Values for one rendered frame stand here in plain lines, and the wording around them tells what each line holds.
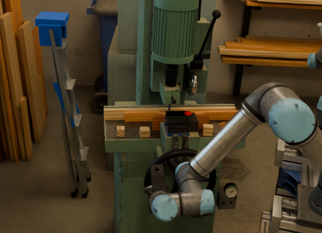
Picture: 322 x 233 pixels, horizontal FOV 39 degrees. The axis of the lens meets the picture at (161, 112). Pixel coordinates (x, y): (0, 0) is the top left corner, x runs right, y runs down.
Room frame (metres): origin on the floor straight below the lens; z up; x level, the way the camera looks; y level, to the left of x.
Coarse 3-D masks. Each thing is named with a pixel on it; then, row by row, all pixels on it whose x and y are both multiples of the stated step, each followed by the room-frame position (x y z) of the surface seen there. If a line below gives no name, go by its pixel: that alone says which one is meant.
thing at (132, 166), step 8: (120, 104) 2.15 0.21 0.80; (128, 104) 2.15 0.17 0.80; (184, 104) 2.19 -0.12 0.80; (120, 152) 1.68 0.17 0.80; (120, 160) 1.67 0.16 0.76; (128, 160) 1.62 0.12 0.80; (136, 160) 1.62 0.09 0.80; (144, 160) 1.63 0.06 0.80; (152, 160) 1.63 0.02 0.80; (120, 168) 1.66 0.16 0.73; (128, 168) 1.62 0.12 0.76; (136, 168) 1.62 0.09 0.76; (144, 168) 1.63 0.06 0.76; (168, 168) 1.65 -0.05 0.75; (216, 168) 1.68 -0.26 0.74; (128, 176) 1.62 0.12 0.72; (136, 176) 1.62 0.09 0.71; (144, 176) 1.63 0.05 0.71
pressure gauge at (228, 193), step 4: (228, 184) 1.65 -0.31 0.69; (232, 184) 1.64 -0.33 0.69; (224, 188) 1.64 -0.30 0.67; (228, 188) 1.63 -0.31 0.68; (232, 188) 1.63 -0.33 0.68; (236, 188) 1.63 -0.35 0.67; (224, 192) 1.63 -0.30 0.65; (228, 192) 1.63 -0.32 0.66; (232, 192) 1.63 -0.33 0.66; (236, 192) 1.64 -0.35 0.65; (228, 196) 1.63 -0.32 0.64; (232, 196) 1.63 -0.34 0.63
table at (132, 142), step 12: (108, 120) 1.77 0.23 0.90; (120, 120) 1.78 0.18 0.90; (216, 120) 1.83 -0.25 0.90; (228, 120) 1.84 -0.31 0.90; (108, 132) 1.67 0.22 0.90; (132, 132) 1.68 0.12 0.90; (156, 132) 1.69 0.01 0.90; (216, 132) 1.72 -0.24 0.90; (108, 144) 1.60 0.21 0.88; (120, 144) 1.61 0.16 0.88; (132, 144) 1.62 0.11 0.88; (144, 144) 1.63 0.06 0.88; (156, 144) 1.64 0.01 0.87; (204, 144) 1.67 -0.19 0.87; (240, 144) 1.70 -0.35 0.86; (180, 156) 1.56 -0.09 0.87
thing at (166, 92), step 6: (162, 78) 1.89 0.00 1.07; (162, 84) 1.82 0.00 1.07; (162, 90) 1.80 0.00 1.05; (168, 90) 1.76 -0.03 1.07; (174, 90) 1.76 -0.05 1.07; (180, 90) 1.77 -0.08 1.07; (162, 96) 1.79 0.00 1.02; (168, 96) 1.76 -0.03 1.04; (174, 96) 1.76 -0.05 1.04; (168, 102) 1.76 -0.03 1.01
